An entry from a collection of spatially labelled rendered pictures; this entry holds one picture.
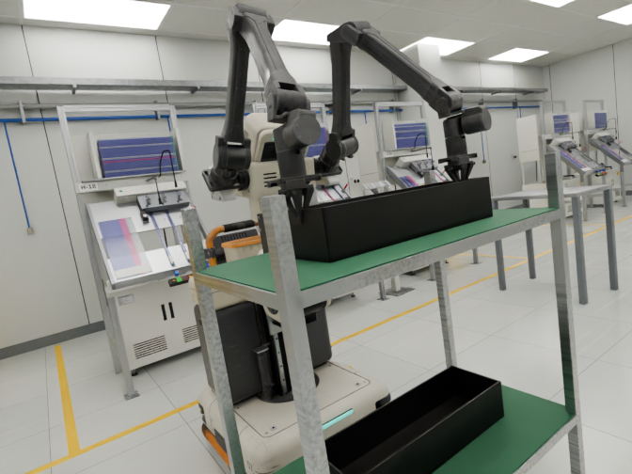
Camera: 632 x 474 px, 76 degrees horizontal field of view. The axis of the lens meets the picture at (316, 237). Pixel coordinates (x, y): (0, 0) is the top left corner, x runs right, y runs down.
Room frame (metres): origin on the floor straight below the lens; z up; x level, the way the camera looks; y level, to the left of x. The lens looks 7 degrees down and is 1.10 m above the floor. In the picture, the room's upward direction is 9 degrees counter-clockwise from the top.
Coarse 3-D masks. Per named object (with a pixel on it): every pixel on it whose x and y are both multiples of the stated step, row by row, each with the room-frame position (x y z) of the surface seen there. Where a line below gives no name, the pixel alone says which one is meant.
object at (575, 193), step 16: (528, 192) 3.35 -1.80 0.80; (544, 192) 3.14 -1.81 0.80; (576, 192) 2.79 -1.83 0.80; (592, 192) 2.85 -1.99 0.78; (608, 192) 2.95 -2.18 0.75; (496, 208) 3.35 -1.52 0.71; (576, 208) 2.77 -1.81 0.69; (608, 208) 2.95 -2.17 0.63; (576, 224) 2.77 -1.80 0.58; (608, 224) 2.96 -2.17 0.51; (528, 240) 3.55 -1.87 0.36; (576, 240) 2.78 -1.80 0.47; (608, 240) 2.97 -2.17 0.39; (528, 256) 3.56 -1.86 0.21; (576, 256) 2.79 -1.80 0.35; (608, 256) 2.97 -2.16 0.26
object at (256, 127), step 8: (248, 120) 1.41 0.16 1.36; (256, 120) 1.39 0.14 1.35; (264, 120) 1.40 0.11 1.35; (248, 128) 1.41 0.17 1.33; (256, 128) 1.37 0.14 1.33; (264, 128) 1.37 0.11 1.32; (272, 128) 1.38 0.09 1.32; (248, 136) 1.42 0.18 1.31; (256, 136) 1.37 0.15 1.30; (264, 136) 1.35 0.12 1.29; (272, 136) 1.37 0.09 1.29; (256, 144) 1.39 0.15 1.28; (264, 144) 1.37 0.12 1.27; (272, 144) 1.39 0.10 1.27; (256, 152) 1.39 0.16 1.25; (264, 152) 1.39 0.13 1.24; (272, 152) 1.41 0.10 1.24; (304, 152) 1.49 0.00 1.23; (256, 160) 1.40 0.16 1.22; (264, 160) 1.41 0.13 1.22; (272, 160) 1.43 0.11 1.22
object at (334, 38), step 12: (360, 24) 1.31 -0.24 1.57; (336, 36) 1.35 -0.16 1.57; (336, 48) 1.38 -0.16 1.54; (348, 48) 1.38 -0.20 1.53; (336, 60) 1.40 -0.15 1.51; (348, 60) 1.40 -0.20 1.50; (336, 72) 1.41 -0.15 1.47; (348, 72) 1.41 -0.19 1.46; (336, 84) 1.42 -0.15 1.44; (348, 84) 1.42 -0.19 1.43; (336, 96) 1.44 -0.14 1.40; (348, 96) 1.44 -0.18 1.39; (336, 108) 1.45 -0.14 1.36; (348, 108) 1.45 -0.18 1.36; (336, 120) 1.47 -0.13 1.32; (348, 120) 1.46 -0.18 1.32; (336, 132) 1.47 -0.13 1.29; (348, 132) 1.48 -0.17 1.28; (336, 144) 1.47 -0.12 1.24; (336, 156) 1.48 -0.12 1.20
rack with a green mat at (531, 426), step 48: (192, 240) 0.95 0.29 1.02; (288, 240) 0.61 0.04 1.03; (432, 240) 0.88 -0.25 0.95; (480, 240) 0.88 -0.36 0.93; (240, 288) 0.74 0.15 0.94; (288, 288) 0.60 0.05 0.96; (336, 288) 0.65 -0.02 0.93; (288, 336) 0.61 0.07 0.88; (576, 384) 1.09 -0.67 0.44; (528, 432) 1.04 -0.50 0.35; (576, 432) 1.09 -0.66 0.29
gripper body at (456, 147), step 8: (456, 136) 1.16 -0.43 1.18; (464, 136) 1.17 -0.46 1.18; (448, 144) 1.18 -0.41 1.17; (456, 144) 1.16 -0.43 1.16; (464, 144) 1.16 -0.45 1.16; (448, 152) 1.18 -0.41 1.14; (456, 152) 1.16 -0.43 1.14; (464, 152) 1.16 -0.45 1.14; (440, 160) 1.17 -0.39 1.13; (448, 160) 1.19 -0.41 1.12; (456, 160) 1.13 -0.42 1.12
